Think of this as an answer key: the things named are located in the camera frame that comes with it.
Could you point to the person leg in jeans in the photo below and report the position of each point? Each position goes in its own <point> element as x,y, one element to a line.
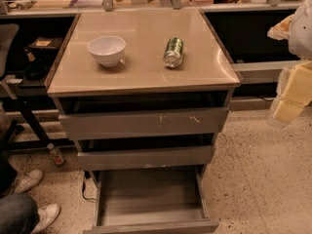
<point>18,214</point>

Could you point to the open bottom grey drawer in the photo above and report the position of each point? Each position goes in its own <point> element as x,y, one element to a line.
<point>151,201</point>

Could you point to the green soda can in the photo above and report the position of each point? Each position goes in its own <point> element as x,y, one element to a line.
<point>172,57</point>

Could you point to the small plastic bottle on floor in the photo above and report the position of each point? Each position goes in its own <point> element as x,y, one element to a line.
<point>56,155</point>

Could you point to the white sneaker lower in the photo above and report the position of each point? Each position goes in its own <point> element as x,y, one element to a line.
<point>47,216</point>

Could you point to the grey drawer cabinet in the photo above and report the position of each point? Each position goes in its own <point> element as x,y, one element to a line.
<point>140,81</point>

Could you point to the middle grey drawer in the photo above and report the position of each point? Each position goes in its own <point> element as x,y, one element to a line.
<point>146,158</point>

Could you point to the black box with label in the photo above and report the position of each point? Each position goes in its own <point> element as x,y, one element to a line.
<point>45,45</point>

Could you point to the white sneaker upper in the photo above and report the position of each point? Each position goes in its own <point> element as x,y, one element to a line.
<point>28,181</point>

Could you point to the top grey drawer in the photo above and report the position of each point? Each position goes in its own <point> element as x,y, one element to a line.
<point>155,123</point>

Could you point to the white ceramic bowl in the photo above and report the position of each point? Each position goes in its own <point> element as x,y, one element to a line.
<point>107,50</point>

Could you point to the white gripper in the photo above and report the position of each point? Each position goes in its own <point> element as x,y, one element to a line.
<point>301,33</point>

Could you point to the white sneaker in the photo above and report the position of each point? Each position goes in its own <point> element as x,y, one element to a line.
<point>47,216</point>
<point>28,181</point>

